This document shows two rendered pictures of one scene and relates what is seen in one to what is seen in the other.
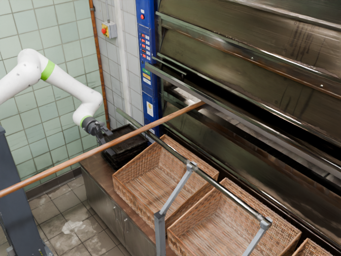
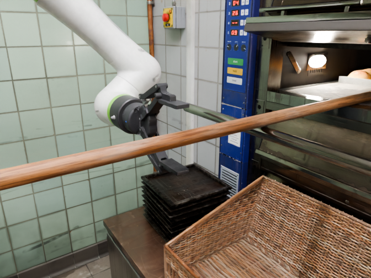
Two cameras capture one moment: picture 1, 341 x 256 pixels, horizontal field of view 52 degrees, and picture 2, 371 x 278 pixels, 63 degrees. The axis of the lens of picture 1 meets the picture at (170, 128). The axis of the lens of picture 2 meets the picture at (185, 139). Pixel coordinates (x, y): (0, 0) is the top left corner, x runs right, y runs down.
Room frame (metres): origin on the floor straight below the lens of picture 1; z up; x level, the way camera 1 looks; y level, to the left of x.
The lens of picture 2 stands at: (0.98, 0.28, 1.39)
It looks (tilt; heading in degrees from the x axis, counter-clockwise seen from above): 19 degrees down; 4
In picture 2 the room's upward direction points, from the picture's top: straight up
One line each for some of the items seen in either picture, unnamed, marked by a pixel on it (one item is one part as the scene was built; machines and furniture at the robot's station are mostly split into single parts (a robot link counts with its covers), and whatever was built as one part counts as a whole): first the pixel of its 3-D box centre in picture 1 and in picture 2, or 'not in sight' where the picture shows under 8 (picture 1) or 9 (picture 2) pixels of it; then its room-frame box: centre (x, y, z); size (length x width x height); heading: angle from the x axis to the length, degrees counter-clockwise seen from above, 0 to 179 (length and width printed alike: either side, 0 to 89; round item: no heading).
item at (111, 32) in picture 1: (109, 29); (173, 17); (2.60, 0.44, 1.46); 0.10 x 0.07 x 0.10; 38
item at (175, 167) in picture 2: (110, 151); (174, 166); (1.56, 0.34, 1.12); 0.07 x 0.03 x 0.01; 38
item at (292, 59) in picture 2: not in sight; (292, 62); (2.22, -0.06, 1.28); 0.09 x 0.02 x 0.09; 128
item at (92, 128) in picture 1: (97, 131); (143, 121); (1.67, 0.42, 1.19); 0.09 x 0.07 x 0.08; 38
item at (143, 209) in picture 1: (164, 181); (277, 267); (1.74, 0.05, 0.72); 0.56 x 0.49 x 0.28; 39
